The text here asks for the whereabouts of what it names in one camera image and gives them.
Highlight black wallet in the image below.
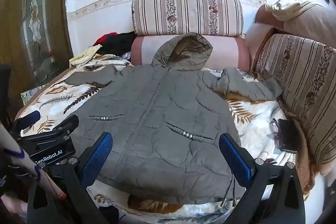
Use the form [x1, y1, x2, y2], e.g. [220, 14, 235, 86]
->
[277, 118, 298, 153]

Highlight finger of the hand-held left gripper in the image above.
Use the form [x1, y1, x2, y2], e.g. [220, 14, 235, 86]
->
[15, 111, 41, 135]
[51, 115, 80, 137]

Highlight yellow cloth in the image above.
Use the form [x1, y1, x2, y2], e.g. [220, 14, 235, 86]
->
[69, 46, 101, 65]

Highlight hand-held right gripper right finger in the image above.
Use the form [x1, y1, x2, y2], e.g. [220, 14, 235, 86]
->
[219, 133, 306, 224]

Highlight cream patterned cloth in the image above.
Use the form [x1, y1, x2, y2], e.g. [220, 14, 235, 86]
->
[265, 0, 324, 22]

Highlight orange brown cloth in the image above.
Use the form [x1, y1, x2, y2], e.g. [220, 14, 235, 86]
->
[285, 114, 319, 193]

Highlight black and red clothes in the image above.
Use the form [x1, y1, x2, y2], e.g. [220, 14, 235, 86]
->
[93, 32, 138, 58]

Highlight short striped floral sofa cushion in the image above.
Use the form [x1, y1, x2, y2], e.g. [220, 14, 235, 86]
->
[131, 0, 244, 37]

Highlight wooden door with glass panel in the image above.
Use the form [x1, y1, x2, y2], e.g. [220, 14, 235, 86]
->
[0, 0, 74, 119]

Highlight green printed box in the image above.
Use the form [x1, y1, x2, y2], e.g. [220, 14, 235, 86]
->
[20, 85, 48, 105]

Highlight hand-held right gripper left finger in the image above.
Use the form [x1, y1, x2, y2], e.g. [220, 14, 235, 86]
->
[26, 132, 114, 224]

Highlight long striped floral sofa cushion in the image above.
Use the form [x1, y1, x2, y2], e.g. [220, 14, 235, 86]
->
[253, 34, 336, 174]

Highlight leaf print blanket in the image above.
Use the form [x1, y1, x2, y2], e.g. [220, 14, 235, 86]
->
[16, 55, 297, 224]

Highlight grey hooded quilted jacket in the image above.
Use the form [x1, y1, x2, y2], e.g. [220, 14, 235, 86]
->
[64, 32, 282, 205]

